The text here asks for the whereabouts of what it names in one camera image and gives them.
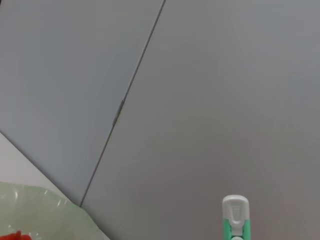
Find mint green utility knife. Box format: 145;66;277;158
221;194;251;240

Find red-orange toy orange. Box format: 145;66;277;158
4;230;33;240

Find pale green glass fruit plate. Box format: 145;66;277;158
0;181;111;240

